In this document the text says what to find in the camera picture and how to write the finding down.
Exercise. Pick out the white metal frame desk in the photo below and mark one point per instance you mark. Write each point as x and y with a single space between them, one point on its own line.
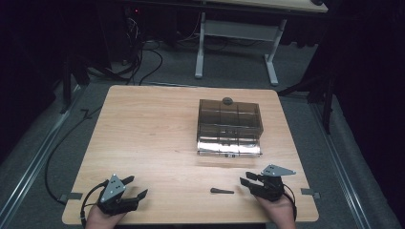
237 31

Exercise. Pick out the person's right hand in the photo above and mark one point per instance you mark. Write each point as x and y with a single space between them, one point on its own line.
277 212

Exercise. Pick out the person's left hand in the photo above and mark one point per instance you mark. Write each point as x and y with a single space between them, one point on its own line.
102 220

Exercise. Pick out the grey tape strip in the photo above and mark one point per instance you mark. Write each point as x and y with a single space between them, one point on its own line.
309 192
74 196

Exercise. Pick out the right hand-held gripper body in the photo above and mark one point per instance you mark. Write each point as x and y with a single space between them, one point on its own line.
270 185

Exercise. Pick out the transparent brown compartment box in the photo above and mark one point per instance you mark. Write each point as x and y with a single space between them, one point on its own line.
229 129

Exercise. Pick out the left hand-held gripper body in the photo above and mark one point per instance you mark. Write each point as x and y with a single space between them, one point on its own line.
112 195

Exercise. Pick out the small dark stick-shaped tool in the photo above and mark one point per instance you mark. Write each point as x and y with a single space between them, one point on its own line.
221 191

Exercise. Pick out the metal floor rail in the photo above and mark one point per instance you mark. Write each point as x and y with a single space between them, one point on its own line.
35 159
342 168

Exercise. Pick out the black metal stand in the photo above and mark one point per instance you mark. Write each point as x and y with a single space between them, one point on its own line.
318 89
71 73

